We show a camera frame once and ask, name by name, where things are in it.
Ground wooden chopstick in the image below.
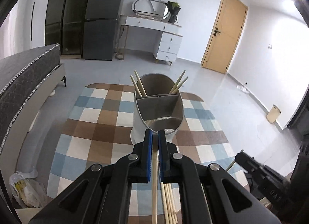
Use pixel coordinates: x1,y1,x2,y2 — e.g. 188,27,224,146
160,182,170,224
152,146,158,224
168,184,178,223
169,70,186,94
226,159,236,172
170,77,188,94
165,184,175,223
134,71,147,97
130,75,143,97

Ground checkered table cloth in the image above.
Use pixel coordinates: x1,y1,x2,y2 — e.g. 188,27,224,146
46,83,249,224

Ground beige waste bin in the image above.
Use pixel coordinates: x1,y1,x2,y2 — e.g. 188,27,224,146
266,105,281,123

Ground white plastic bag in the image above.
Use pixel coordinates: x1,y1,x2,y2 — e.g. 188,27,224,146
9,173,47,208

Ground white paper on floor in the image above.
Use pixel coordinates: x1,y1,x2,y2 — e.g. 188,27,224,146
237,85,250,94

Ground grey utensil holder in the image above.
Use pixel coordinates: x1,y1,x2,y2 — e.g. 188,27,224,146
130,73,184,144

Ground grey mattress bed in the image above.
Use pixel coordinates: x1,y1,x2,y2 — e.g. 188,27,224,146
0,43,67,157

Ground white dressing table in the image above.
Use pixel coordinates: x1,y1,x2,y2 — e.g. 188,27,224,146
117,15,182,64

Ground yellow wooden door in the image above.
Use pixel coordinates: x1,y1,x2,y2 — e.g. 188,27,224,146
201,0,248,74

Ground black glass cabinet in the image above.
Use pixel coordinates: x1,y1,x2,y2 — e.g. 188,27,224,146
45,0,87,55

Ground white wardrobe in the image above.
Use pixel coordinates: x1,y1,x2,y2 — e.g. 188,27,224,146
14,0,48,53

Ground oval vanity mirror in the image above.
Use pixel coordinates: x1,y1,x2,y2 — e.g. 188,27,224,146
132,0,170,21

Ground dark grey refrigerator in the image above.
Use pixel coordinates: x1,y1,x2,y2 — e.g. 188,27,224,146
82,0,124,61

